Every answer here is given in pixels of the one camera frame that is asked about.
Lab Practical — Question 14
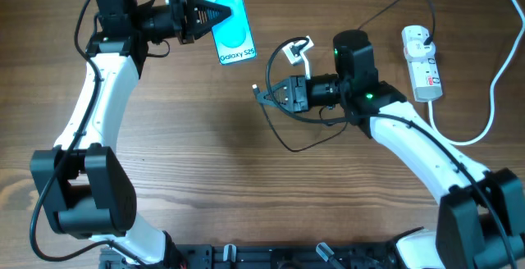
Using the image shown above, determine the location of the black charger cable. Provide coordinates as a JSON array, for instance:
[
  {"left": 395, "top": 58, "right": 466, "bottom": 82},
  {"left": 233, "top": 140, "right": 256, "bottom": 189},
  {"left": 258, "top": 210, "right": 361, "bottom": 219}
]
[{"left": 251, "top": 0, "right": 436, "bottom": 153}]

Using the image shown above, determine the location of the blue Galaxy smartphone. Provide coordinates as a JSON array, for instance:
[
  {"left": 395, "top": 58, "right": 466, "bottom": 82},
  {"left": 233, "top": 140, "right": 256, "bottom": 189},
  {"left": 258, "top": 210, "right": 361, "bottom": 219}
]
[{"left": 206, "top": 0, "right": 257, "bottom": 65}]

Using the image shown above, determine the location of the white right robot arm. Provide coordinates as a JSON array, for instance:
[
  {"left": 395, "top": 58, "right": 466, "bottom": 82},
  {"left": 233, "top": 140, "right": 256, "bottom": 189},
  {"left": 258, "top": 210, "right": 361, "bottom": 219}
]
[{"left": 307, "top": 30, "right": 524, "bottom": 268}]

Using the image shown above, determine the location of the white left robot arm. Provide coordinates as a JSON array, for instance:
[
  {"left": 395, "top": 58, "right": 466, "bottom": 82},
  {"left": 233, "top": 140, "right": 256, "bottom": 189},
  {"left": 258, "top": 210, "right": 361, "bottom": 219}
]
[{"left": 30, "top": 0, "right": 249, "bottom": 268}]

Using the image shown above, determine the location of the white charger adapter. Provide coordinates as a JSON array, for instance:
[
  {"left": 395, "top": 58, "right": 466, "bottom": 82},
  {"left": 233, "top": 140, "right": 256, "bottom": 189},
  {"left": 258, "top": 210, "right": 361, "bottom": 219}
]
[{"left": 404, "top": 39, "right": 436, "bottom": 62}]

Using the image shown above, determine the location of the white power strip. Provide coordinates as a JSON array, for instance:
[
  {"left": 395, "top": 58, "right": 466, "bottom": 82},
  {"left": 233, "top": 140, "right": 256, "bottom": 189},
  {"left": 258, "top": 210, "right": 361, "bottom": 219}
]
[{"left": 401, "top": 25, "right": 443, "bottom": 103}]

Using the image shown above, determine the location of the white power strip cord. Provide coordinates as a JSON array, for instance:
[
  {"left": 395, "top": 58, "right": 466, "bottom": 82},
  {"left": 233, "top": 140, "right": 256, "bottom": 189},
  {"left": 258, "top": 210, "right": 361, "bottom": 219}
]
[{"left": 427, "top": 0, "right": 525, "bottom": 147}]

